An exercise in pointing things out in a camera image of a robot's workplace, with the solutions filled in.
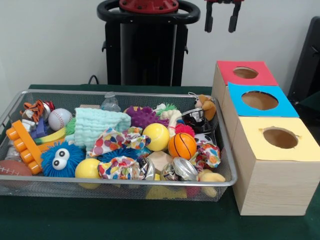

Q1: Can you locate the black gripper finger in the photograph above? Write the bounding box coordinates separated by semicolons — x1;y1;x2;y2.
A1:
204;2;214;33
228;2;241;33

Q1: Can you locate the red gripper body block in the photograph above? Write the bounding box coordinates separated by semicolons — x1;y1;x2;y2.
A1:
205;0;245;5

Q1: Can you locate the mint green knitted cloth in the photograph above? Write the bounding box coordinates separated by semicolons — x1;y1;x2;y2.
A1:
74;107;132;151

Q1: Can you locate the colourful polka dot cloth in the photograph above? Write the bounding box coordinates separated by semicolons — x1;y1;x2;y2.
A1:
86;126;152;159

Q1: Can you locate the wooden box with three holes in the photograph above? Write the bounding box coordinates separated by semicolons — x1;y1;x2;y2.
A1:
211;60;320;217

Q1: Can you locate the clear mesh bin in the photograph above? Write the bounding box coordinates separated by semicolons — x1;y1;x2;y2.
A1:
0;89;238;202

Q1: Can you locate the black office chair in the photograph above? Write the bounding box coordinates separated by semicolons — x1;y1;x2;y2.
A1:
287;16;320;113

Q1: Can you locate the purple spiky ball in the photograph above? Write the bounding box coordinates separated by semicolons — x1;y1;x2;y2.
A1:
124;105;170;130

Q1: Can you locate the yellow tennis ball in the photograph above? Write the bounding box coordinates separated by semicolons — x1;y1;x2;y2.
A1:
143;123;171;152

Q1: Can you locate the small orange basketball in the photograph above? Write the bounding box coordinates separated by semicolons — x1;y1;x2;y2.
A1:
168;132;198;160

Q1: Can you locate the white baseball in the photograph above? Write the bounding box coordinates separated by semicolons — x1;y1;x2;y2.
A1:
48;108;73;132

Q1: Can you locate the plain yellow ball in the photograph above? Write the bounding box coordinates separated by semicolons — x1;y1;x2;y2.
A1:
75;158;102;181

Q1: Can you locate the blue fuzzy toy with eyes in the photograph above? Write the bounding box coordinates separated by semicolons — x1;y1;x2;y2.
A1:
40;141;87;178

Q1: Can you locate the dark green table cloth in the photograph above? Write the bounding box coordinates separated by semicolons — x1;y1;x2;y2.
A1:
0;84;320;240

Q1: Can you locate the orange plastic building block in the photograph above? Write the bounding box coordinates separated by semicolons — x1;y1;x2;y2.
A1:
5;119;46;176

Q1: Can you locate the small brown football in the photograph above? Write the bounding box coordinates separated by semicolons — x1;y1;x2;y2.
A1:
0;159;33;188

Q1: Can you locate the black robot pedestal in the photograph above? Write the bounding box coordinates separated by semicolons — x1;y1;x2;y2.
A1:
97;0;201;87

